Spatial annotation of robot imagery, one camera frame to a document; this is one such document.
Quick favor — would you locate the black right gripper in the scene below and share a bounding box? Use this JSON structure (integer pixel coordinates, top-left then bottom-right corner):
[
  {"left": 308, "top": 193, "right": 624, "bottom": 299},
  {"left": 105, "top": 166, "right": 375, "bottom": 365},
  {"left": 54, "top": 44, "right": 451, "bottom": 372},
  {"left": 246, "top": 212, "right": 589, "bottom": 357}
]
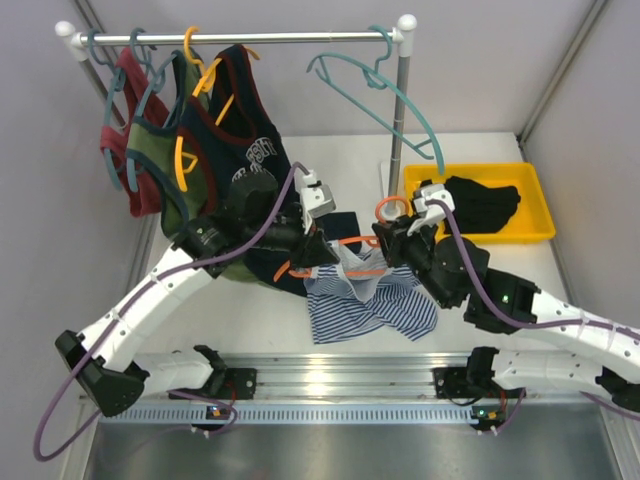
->
[{"left": 373, "top": 213, "right": 455, "bottom": 310}]

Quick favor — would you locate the orange plastic hanger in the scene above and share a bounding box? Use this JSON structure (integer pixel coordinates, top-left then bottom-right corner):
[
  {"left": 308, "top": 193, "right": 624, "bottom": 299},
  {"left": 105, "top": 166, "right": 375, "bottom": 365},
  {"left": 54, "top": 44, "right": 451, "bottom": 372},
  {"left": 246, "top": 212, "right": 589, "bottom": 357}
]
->
[{"left": 273, "top": 195, "right": 410, "bottom": 282}]

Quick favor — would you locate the blue white striped tank top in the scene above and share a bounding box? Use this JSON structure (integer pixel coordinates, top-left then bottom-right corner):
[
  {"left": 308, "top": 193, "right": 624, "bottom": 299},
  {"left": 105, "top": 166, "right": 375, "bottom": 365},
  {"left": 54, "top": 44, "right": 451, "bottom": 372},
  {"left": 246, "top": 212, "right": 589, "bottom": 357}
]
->
[{"left": 303, "top": 240, "right": 438, "bottom": 344}]

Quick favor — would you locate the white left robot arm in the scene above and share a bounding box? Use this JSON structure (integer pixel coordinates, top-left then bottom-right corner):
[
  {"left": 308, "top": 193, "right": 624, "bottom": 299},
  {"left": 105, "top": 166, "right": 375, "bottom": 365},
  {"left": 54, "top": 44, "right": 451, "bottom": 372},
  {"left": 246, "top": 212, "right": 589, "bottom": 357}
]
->
[{"left": 55, "top": 173, "right": 338, "bottom": 417}]

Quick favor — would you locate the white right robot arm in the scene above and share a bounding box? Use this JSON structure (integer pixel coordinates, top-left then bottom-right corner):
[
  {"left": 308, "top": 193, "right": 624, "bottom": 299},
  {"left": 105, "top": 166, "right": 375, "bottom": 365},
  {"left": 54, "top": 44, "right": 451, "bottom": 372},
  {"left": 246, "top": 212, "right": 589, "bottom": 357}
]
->
[{"left": 372, "top": 216, "right": 639, "bottom": 419}]

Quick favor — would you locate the navy basketball tank top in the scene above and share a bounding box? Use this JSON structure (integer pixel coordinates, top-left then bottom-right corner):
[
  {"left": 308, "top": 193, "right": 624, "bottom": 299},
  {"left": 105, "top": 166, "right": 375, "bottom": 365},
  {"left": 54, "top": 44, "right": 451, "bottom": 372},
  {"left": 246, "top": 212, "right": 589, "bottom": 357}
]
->
[{"left": 178, "top": 44, "right": 360, "bottom": 298}]

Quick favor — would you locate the teal plastic hanger right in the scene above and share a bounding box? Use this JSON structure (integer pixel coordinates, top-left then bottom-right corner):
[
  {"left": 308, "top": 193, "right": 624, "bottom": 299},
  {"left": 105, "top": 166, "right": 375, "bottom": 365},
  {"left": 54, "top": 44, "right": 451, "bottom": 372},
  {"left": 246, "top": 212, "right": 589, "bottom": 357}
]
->
[{"left": 306, "top": 15, "right": 446, "bottom": 174}]

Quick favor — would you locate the yellow plastic hanger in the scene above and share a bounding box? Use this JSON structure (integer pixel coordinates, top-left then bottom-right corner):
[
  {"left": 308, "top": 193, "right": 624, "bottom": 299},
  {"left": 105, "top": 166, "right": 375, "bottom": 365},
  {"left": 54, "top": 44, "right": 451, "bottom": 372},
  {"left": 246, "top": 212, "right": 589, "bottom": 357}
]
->
[{"left": 174, "top": 26, "right": 278, "bottom": 206}]

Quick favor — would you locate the green tank top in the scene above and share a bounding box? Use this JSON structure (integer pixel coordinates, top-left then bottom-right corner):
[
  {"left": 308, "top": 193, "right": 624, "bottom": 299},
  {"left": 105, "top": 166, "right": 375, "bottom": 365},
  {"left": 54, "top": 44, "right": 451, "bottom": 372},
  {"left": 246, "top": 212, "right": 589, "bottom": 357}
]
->
[{"left": 125, "top": 49, "right": 261, "bottom": 284}]

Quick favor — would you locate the teal hanger under green top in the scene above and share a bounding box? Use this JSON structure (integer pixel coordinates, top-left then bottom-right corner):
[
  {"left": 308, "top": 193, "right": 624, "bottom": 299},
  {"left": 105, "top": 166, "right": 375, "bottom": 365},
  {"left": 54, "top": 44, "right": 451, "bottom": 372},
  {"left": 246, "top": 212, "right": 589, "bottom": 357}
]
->
[{"left": 124, "top": 27, "right": 182, "bottom": 193}]

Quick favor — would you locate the maroon tank top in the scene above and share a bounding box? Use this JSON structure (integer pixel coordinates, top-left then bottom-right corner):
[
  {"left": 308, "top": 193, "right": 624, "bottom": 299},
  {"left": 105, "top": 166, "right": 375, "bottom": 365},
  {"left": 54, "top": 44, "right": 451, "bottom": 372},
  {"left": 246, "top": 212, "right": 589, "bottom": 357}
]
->
[{"left": 100, "top": 47, "right": 161, "bottom": 218}]

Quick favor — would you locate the teal hanger under maroon top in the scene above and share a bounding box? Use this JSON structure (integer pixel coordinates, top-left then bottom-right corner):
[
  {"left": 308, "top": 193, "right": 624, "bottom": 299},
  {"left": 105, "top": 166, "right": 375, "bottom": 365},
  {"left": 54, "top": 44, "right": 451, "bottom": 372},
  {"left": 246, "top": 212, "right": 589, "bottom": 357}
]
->
[{"left": 87, "top": 28, "right": 125, "bottom": 190}]

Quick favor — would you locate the black folded garment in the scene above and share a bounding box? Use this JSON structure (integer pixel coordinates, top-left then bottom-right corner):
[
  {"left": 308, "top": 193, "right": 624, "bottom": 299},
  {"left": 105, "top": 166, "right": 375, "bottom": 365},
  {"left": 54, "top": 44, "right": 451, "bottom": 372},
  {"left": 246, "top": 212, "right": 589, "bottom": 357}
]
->
[{"left": 444, "top": 176, "right": 521, "bottom": 234}]

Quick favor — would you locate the yellow plastic tray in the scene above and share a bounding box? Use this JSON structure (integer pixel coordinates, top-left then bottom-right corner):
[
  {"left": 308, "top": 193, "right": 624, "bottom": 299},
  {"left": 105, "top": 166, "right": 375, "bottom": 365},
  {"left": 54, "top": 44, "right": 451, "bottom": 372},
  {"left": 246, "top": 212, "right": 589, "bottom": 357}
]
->
[{"left": 404, "top": 162, "right": 556, "bottom": 245}]

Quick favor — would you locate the silver white clothes rack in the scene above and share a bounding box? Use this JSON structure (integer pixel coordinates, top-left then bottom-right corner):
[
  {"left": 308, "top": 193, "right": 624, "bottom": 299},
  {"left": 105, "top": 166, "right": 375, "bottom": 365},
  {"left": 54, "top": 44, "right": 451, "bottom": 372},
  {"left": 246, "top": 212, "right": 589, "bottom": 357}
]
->
[{"left": 54, "top": 13, "right": 418, "bottom": 221}]

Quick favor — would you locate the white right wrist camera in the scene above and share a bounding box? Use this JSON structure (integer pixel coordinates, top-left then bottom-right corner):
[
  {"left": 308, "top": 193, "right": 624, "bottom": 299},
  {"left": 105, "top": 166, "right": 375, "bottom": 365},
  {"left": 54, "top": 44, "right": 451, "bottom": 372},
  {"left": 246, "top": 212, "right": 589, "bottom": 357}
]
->
[{"left": 407, "top": 184, "right": 455, "bottom": 236}]

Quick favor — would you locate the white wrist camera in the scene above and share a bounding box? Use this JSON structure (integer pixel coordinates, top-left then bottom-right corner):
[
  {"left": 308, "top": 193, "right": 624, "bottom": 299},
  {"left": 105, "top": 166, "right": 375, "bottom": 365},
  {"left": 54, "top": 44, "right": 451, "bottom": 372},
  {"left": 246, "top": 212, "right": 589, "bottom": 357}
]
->
[
  {"left": 299, "top": 170, "right": 336, "bottom": 234},
  {"left": 407, "top": 184, "right": 455, "bottom": 236}
]

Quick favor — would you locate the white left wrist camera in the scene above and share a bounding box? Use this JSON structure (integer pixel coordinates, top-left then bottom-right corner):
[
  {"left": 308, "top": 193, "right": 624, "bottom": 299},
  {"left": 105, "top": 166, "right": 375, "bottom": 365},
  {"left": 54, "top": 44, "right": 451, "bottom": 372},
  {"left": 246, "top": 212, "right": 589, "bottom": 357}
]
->
[{"left": 299, "top": 170, "right": 336, "bottom": 234}]

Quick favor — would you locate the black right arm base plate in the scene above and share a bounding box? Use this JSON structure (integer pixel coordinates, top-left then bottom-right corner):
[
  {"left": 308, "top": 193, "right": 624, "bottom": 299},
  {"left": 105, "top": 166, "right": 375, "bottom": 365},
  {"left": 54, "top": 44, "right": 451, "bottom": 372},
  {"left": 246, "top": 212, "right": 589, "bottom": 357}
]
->
[{"left": 433, "top": 366, "right": 500, "bottom": 403}]

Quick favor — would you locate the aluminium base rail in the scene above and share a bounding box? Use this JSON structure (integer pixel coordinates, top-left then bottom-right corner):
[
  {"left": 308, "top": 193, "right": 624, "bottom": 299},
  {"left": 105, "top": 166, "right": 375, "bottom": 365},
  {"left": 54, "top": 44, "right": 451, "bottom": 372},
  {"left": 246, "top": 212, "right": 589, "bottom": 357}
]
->
[{"left": 116, "top": 354, "right": 580, "bottom": 431}]

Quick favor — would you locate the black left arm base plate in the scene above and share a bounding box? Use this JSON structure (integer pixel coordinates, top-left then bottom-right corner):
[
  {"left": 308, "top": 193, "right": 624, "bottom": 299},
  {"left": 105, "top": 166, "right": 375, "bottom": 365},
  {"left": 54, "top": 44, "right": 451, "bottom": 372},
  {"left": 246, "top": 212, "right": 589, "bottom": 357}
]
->
[{"left": 200, "top": 368, "right": 258, "bottom": 400}]

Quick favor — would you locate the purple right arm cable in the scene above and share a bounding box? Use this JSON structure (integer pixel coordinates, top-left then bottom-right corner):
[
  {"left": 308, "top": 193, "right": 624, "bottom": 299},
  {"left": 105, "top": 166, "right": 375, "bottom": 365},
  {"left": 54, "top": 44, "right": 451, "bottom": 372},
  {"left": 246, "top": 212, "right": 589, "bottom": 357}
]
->
[{"left": 429, "top": 199, "right": 640, "bottom": 426}]

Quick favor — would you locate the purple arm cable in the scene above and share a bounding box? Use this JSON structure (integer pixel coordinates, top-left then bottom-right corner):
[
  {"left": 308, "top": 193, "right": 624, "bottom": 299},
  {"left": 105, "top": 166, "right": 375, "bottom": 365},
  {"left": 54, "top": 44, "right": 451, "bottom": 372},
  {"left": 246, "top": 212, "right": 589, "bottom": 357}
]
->
[
  {"left": 32, "top": 160, "right": 311, "bottom": 461},
  {"left": 429, "top": 199, "right": 640, "bottom": 426}
]

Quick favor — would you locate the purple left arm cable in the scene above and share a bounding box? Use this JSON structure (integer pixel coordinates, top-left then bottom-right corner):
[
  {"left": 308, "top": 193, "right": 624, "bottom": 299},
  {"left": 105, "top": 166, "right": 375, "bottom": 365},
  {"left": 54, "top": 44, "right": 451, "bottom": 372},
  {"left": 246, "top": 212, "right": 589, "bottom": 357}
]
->
[{"left": 32, "top": 160, "right": 311, "bottom": 461}]

